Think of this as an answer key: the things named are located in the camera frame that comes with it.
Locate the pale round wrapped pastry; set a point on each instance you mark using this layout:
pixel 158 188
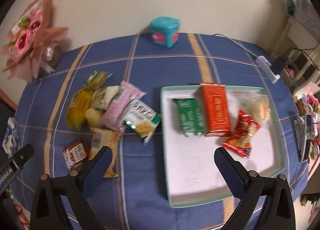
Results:
pixel 93 117

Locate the white brown-print snack packet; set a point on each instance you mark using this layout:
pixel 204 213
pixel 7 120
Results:
pixel 103 96

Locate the white power strip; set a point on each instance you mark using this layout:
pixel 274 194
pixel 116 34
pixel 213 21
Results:
pixel 265 66

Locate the colourful clutter pile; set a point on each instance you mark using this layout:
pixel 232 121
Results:
pixel 307 127

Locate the blue white crumpled wrapper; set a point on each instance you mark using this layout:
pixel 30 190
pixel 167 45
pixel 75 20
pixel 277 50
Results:
pixel 11 138

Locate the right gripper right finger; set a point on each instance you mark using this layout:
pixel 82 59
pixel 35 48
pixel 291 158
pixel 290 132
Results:
pixel 248 186

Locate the red white small snack packet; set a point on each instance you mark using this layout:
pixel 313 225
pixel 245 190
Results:
pixel 75 154

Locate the blue plaid tablecloth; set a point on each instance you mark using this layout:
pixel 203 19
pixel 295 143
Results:
pixel 137 197

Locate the pink flower bouquet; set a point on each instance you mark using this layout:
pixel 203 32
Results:
pixel 34 49

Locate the green white cracker packet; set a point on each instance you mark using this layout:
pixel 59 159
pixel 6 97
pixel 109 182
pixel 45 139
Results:
pixel 141 118

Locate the white teal-rimmed tray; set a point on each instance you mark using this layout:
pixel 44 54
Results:
pixel 193 162

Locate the long red snack packet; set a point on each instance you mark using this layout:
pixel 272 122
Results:
pixel 216 107

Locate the beige orange-print snack packet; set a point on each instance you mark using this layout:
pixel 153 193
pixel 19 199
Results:
pixel 101 138

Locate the small green yellow candy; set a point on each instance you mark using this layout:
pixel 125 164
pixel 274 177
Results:
pixel 97 79

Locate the yellow cake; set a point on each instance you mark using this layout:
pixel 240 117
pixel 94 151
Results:
pixel 79 104

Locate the pink snack packet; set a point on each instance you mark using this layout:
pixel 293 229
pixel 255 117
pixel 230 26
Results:
pixel 127 92

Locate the black power adapter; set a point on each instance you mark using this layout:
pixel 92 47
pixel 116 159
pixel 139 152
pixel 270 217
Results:
pixel 277 66

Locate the teal pink house box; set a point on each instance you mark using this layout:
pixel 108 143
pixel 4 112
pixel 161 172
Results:
pixel 164 31

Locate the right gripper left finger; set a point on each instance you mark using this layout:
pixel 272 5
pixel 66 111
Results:
pixel 48 211

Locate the green snack packet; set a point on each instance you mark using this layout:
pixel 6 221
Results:
pixel 190 117

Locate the clear round bun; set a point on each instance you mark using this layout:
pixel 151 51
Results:
pixel 258 106

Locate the red festive snack bag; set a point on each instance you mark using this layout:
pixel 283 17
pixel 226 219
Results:
pixel 240 140

